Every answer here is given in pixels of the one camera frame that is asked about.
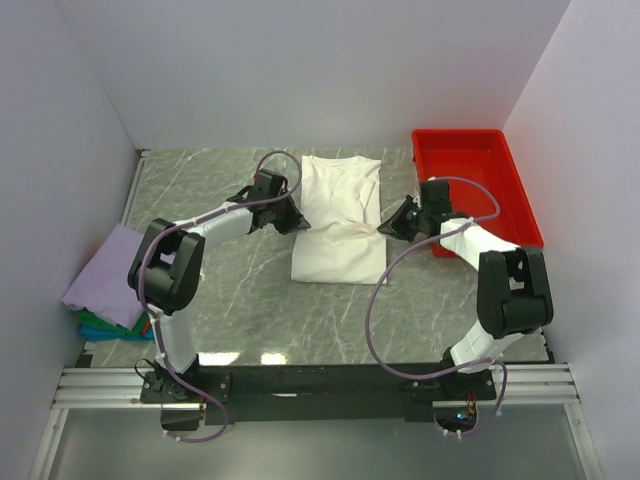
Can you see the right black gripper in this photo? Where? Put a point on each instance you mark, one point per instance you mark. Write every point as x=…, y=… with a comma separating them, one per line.
x=395, y=226

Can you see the folded lavender t-shirt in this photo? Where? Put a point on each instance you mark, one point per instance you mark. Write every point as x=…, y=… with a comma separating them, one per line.
x=102, y=287

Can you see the red plastic bin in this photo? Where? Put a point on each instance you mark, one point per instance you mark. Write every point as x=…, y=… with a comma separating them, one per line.
x=479, y=158

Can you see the folded green t-shirt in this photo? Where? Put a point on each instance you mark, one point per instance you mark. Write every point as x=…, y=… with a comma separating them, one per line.
x=93, y=323

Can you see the white t-shirt red print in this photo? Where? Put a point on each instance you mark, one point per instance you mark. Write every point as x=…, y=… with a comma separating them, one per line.
x=340, y=199

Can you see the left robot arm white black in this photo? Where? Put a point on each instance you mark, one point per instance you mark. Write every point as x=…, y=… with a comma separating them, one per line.
x=166, y=269

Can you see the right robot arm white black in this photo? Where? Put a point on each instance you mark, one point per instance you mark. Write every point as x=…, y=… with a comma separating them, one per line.
x=513, y=297

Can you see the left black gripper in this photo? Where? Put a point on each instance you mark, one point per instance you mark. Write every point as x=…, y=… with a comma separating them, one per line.
x=295, y=221

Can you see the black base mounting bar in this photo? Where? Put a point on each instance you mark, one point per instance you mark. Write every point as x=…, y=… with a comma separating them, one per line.
x=257, y=393

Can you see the aluminium rail frame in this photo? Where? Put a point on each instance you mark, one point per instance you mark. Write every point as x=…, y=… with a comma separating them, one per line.
x=119, y=388

